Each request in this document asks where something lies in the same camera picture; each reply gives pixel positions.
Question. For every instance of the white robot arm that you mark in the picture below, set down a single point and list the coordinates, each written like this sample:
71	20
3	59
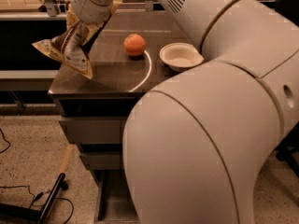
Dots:
194	145

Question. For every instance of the grey drawer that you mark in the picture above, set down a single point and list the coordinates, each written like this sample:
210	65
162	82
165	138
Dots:
102	160
114	203
93	130

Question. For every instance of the middle grey drawer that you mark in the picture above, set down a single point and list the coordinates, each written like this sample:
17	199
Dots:
102	160

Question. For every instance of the bottom grey drawer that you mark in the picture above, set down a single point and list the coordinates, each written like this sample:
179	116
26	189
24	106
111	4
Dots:
114	203

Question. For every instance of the grey drawer cabinet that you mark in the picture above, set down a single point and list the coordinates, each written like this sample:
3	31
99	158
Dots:
119	80

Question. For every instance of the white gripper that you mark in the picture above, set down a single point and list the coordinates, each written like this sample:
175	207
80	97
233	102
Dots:
88	12

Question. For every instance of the orange fruit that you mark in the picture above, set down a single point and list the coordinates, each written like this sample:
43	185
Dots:
134	45

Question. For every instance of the white bowl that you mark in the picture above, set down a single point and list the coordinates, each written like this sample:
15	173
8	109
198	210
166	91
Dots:
180	56

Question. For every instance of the top grey drawer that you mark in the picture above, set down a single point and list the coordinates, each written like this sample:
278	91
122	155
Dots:
93	130

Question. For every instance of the brown chip bag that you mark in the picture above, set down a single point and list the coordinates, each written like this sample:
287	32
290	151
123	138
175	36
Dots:
69	48

